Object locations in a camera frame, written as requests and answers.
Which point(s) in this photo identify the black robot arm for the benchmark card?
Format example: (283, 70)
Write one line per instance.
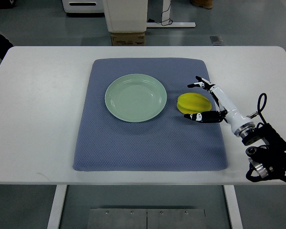
(266, 149)

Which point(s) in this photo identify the right white table leg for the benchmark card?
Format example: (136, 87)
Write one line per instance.
(232, 206)

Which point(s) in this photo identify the left white table leg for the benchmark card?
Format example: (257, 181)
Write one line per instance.
(57, 207)

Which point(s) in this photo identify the metal base plate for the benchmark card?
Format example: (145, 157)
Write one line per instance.
(140, 218)

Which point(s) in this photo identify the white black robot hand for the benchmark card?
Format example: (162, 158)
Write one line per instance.
(241, 125)

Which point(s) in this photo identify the grey floor socket plate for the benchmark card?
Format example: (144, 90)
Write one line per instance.
(216, 39)

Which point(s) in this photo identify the white desk leg base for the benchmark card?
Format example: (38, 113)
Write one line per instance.
(165, 20)

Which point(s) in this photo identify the light green plate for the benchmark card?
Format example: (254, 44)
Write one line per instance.
(135, 98)

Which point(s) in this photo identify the blue quilted mat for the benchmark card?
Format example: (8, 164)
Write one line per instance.
(168, 142)

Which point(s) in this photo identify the white appliance with slot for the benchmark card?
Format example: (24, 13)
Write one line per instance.
(83, 6)

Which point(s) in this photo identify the white cabinet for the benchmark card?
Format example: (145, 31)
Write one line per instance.
(123, 16)

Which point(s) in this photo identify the cardboard box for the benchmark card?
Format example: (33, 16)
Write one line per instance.
(128, 39)

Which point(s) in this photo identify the yellow starfruit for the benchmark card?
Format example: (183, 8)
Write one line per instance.
(192, 103)

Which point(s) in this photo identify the white table leg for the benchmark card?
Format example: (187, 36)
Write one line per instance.
(232, 206)
(57, 207)

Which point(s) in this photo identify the tan shoe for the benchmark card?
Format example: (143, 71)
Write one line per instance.
(206, 4)

